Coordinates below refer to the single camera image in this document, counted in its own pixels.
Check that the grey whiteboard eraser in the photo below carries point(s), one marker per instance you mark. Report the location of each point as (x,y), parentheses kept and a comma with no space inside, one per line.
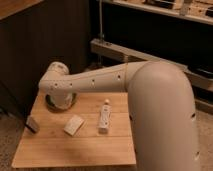
(32,124)

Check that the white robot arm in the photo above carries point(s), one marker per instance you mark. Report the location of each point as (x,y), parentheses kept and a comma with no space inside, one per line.
(161,106)

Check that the white glue bottle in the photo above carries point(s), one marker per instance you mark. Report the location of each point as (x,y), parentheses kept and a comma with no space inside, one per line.
(103,125)

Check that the green bowl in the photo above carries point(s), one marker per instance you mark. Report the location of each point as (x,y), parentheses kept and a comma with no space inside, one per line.
(71,99)

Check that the wooden folding table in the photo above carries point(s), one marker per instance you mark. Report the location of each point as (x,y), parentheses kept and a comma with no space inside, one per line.
(53,147)

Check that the dark wooden cabinet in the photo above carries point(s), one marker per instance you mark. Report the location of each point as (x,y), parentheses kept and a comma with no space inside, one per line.
(53,30)

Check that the grey metal shelf beam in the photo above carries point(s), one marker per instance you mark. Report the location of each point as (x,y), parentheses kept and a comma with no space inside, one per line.
(124,54)

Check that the upper metal shelf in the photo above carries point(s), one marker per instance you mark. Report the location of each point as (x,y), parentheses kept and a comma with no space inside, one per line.
(200,11)

